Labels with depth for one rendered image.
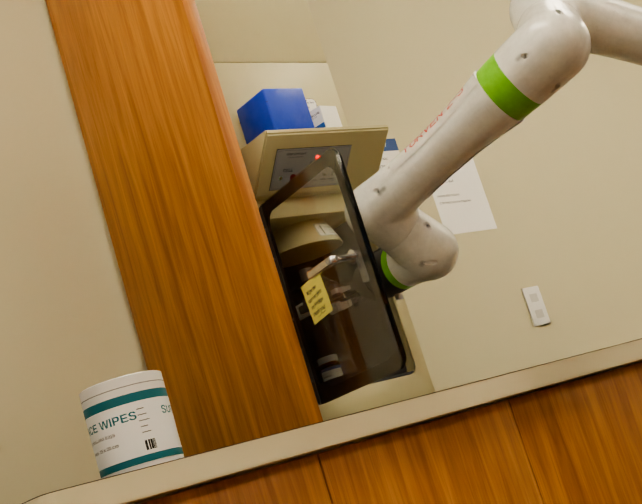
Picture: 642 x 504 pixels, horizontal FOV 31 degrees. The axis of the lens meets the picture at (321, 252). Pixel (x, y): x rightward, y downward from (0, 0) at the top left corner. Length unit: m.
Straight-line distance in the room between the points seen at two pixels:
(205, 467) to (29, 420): 0.77
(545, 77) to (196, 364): 0.90
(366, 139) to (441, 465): 0.73
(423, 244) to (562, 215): 1.53
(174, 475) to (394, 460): 0.43
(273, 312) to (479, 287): 1.21
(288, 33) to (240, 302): 0.65
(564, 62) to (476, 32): 1.76
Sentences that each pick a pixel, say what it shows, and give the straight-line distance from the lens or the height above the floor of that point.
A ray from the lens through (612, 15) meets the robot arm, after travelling 2.09.
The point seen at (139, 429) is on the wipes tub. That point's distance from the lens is 1.75.
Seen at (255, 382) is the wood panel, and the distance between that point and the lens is 2.16.
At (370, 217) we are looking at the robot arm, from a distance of 2.04.
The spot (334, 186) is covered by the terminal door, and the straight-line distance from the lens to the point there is 1.99.
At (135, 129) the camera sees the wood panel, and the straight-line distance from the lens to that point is 2.42.
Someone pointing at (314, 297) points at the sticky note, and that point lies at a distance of 2.10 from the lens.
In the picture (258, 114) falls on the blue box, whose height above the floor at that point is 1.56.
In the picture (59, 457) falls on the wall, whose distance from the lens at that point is 2.38.
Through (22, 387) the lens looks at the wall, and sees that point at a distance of 2.39.
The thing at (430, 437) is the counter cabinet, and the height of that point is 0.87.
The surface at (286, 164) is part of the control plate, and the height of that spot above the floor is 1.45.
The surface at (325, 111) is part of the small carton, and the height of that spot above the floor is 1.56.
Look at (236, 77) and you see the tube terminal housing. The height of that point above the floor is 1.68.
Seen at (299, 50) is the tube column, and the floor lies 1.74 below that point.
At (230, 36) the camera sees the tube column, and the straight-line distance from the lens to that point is 2.41.
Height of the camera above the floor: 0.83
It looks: 12 degrees up
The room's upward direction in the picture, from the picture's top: 17 degrees counter-clockwise
